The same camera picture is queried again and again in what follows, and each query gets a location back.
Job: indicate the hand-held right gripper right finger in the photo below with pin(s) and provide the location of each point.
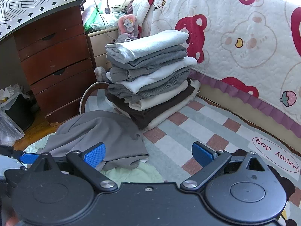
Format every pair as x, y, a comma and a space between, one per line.
201, 153

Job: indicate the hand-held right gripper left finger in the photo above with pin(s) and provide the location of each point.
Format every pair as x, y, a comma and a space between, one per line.
95, 154

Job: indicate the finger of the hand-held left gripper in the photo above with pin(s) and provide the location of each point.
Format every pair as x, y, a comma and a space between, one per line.
29, 158

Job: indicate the grey knit garment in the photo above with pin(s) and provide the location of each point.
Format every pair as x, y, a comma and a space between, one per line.
98, 127

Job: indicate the stack of folded clothes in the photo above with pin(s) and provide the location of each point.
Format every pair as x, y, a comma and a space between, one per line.
145, 51

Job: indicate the clear plastic bag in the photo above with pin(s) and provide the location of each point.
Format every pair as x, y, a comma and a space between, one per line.
8, 131

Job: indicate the checkered floor mat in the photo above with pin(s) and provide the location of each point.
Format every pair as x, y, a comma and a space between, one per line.
188, 122

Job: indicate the black trash bin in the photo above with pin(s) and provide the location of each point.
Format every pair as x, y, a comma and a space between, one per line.
18, 113

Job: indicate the light green blanket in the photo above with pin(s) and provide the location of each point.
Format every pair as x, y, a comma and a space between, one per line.
141, 171

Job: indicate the beige bed base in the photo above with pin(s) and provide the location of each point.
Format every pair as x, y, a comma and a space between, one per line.
235, 103

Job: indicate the fluffy beige item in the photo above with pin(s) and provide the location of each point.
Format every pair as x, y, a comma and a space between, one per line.
101, 74

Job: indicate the wooden drawer cabinet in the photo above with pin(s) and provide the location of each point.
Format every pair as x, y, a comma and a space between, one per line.
54, 61

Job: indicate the beige bedside cabinet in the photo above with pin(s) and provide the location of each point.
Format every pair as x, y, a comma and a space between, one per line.
101, 44

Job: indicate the pink plush toy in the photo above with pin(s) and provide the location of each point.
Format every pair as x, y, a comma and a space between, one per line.
127, 24

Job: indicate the green plastic bag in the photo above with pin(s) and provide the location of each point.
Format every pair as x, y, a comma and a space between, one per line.
90, 20

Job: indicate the bear print quilt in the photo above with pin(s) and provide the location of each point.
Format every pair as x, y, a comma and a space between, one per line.
235, 16

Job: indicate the geometric patterned tablecloth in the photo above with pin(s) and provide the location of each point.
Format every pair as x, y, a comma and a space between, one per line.
35, 0

